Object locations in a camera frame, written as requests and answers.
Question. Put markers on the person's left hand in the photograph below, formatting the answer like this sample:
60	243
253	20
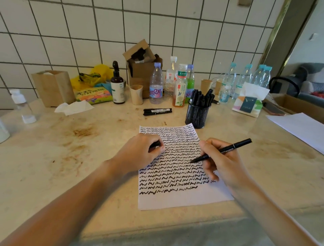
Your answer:
131	154

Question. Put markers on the person's right hand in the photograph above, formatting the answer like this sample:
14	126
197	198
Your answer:
229	168

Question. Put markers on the person's left thumb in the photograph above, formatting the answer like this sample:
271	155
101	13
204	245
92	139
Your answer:
158	151

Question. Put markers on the person's right thumb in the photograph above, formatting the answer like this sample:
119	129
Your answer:
208	166

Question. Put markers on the black marker cap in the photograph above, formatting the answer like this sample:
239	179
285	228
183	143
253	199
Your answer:
155	145

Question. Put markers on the black marker pen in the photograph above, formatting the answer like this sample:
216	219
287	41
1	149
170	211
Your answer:
238	145

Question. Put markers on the person's right forearm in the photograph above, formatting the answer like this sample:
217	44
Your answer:
268	218

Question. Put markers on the person's left forearm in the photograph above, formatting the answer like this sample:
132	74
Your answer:
63	202

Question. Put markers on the black marker with white label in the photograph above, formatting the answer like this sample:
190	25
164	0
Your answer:
157	110
157	113

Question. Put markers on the white paper with black squiggles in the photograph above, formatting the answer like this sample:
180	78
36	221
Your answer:
177	195

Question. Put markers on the black mesh pen holder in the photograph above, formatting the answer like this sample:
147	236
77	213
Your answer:
197	115

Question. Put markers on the beige paper cup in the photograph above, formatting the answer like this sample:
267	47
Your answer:
136	95

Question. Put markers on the orange tea bottle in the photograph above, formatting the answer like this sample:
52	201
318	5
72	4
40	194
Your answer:
180	91

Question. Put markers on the water bottle with pink label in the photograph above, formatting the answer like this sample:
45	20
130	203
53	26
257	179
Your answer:
156	86

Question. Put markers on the bunch of black markers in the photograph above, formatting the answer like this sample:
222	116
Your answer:
201	97

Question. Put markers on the small clear bottle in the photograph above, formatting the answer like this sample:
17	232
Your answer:
224	94

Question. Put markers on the dark brown pump bottle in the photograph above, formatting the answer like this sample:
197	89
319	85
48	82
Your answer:
118	88

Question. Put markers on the pastel tissue pack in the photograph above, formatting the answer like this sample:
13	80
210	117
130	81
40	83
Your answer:
249	101

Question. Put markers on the clear bottle with white cap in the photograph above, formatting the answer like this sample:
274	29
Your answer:
170	76

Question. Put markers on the green label bottle purple cap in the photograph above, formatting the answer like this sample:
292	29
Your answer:
190	81

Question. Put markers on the brown paper cup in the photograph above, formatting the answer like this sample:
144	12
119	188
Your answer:
218	87
206	86

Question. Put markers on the open brown cardboard box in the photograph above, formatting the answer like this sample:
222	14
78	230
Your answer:
140	71

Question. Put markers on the colourful snack packet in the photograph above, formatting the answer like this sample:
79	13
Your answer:
93	95

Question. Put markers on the dark smartphone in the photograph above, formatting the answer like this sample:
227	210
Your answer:
273	109

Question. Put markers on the water bottle with blue cap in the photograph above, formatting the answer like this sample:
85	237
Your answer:
266	77
245	76
230	74
258	74

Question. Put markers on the crumpled white tissue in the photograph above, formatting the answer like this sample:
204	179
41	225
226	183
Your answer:
73	107

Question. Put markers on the yellow plastic bag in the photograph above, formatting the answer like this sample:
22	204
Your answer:
101	72

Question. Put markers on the blank white paper sheet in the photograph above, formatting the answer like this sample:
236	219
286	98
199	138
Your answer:
301	129

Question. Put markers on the black chair armrest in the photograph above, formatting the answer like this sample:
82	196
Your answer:
281	82

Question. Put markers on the shallow brown cardboard box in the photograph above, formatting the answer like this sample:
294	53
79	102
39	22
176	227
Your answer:
301	104

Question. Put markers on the brown paper bag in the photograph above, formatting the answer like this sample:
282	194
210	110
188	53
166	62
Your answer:
54	88

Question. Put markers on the grey sofa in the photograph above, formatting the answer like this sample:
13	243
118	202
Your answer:
312	76

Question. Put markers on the clear plastic bottle white cap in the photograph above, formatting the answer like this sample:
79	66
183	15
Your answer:
21	104

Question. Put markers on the white translucent container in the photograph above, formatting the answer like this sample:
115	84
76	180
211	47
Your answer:
3	131

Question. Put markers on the golden door frame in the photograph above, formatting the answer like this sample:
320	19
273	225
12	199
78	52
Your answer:
291	33

